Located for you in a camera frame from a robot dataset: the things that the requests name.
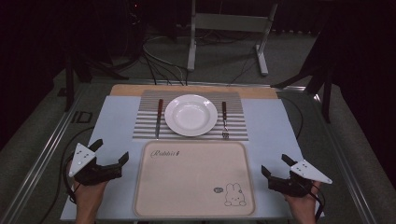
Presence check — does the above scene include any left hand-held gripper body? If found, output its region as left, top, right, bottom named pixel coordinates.
left=67, top=142, right=122, bottom=187

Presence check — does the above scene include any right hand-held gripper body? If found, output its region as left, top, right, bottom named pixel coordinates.
left=267, top=159, right=333, bottom=198

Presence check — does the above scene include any person's right hand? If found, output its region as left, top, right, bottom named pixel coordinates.
left=284, top=185, right=322, bottom=217

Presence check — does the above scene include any person's left hand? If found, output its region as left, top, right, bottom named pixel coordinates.
left=71, top=180, right=109, bottom=217

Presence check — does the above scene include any grey striped placemat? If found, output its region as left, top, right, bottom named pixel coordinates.
left=132, top=90, right=249, bottom=142

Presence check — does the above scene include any beige tray with rabbit print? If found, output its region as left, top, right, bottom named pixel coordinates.
left=133, top=140, right=257, bottom=219

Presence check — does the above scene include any dark tripod stand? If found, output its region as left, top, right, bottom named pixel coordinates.
left=270, top=27, right=342, bottom=124
left=63, top=50, right=130, bottom=113

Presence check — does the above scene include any white round plate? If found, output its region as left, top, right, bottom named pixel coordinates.
left=163, top=93, right=219, bottom=138

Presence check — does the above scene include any dark equipment rack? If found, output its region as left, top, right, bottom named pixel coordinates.
left=123, top=0, right=148, bottom=62

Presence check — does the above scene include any grey metal stand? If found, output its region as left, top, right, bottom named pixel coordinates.
left=186, top=0, right=279, bottom=77

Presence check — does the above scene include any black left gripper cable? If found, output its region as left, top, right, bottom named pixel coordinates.
left=38, top=126, right=96, bottom=224

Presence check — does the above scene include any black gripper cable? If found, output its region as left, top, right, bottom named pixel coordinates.
left=38, top=126, right=96, bottom=224
left=311, top=183, right=326, bottom=223

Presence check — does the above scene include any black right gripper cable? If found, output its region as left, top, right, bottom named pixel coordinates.
left=311, top=183, right=326, bottom=223

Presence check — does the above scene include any aluminium frame rail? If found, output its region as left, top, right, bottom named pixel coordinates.
left=312, top=92, right=379, bottom=224
left=0, top=83, right=90, bottom=224
left=90, top=79, right=307, bottom=91

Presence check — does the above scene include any black cable beside table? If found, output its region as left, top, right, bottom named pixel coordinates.
left=278, top=96, right=304, bottom=140

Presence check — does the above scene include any brown-handled table knife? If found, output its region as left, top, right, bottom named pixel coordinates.
left=154, top=98, right=164, bottom=140

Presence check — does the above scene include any brown-handled fork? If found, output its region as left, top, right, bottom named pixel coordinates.
left=220, top=101, right=231, bottom=140

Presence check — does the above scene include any black floor cable bundle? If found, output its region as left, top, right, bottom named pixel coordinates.
left=141, top=49, right=190, bottom=87

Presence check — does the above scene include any thin black floor cable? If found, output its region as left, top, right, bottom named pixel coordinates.
left=228, top=38, right=267, bottom=87

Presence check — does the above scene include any white floor cable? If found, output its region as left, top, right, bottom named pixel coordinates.
left=142, top=35, right=189, bottom=82

